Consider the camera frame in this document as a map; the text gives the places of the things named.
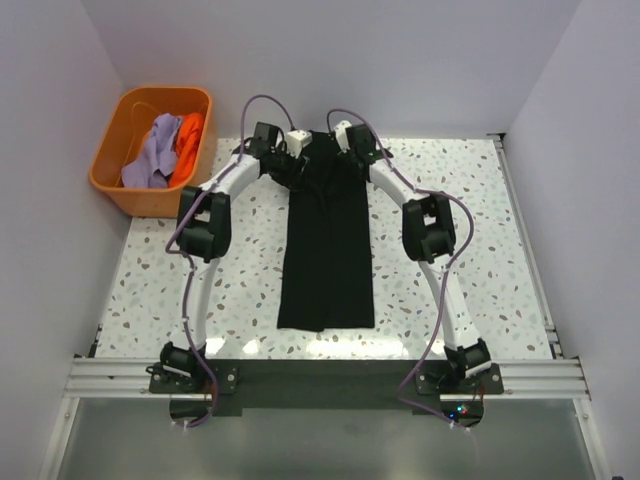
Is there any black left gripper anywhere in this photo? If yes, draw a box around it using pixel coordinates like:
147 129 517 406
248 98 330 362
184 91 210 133
269 143 309 192

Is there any black t shirt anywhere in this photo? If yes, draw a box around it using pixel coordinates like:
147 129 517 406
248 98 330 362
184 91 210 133
277 132 375 332

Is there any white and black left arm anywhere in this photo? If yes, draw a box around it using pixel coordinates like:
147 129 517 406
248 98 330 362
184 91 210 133
147 122 312 397

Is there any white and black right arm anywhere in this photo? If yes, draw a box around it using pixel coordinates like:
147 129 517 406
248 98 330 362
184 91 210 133
333 121 491 393

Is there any orange t shirt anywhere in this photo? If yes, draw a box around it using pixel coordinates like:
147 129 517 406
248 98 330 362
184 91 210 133
168 113 204 188

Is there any lavender t shirt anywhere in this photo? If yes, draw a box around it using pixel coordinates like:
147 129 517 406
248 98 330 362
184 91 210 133
121 113 182 189

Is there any orange plastic basket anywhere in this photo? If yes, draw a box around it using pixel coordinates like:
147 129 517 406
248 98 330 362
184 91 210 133
89 86 217 218

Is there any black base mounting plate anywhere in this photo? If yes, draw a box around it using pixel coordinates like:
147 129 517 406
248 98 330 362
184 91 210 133
146 359 505 426

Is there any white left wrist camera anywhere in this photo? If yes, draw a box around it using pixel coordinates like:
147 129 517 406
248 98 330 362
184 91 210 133
284 130 313 158

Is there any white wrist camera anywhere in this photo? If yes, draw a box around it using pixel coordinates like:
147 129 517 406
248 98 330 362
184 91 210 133
284 130 313 158
333 120 352 152

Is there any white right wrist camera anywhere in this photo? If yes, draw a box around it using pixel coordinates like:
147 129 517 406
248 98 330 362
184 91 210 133
333 120 352 152

